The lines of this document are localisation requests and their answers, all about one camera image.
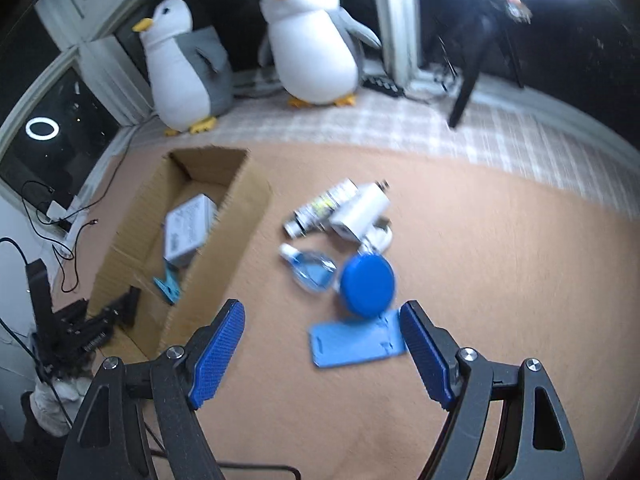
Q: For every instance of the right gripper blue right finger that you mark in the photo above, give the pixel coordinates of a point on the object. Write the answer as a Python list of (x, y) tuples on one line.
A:
[(434, 353)]

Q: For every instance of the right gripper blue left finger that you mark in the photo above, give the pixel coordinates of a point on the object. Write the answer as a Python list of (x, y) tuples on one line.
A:
[(210, 351)]

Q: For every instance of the light blue phone stand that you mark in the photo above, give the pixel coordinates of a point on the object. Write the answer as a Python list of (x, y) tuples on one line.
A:
[(352, 342)]

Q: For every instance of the brown cardboard box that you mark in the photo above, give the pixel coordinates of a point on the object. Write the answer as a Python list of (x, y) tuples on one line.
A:
[(242, 194)]

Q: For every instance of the teal clothes peg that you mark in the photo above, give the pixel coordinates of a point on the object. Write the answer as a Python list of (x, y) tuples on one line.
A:
[(169, 285)]

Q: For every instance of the round blue lid case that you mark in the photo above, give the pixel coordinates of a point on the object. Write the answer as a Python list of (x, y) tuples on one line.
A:
[(367, 285)]

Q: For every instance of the white square tin box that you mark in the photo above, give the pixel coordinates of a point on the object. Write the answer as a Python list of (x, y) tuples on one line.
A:
[(186, 229)]

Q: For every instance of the clear blue small bottle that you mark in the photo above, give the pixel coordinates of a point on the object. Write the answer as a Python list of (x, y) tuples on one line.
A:
[(313, 271)]

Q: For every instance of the white power strip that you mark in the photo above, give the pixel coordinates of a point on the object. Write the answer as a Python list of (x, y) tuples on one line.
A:
[(66, 225)]

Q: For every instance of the white plastic device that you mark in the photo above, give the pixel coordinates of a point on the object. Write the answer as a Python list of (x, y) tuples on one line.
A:
[(355, 218)]

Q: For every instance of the white cylinder tube with label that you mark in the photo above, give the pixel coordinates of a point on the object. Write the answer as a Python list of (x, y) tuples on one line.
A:
[(312, 216)]

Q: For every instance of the checkered cloth mat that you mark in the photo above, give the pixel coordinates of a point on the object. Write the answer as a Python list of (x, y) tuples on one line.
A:
[(507, 139)]

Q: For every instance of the black power strip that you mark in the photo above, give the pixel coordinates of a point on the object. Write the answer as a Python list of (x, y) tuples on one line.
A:
[(383, 85)]

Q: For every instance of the penguin plush with square body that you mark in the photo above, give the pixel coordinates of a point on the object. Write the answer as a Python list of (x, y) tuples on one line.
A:
[(189, 70)]

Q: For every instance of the large round penguin plush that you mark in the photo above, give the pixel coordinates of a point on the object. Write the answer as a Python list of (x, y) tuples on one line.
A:
[(316, 48)]

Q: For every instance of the black tripod stand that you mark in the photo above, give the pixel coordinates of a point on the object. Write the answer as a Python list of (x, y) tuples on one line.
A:
[(486, 24)]

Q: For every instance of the ring light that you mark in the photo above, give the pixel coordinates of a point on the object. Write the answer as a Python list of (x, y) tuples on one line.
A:
[(42, 129)]

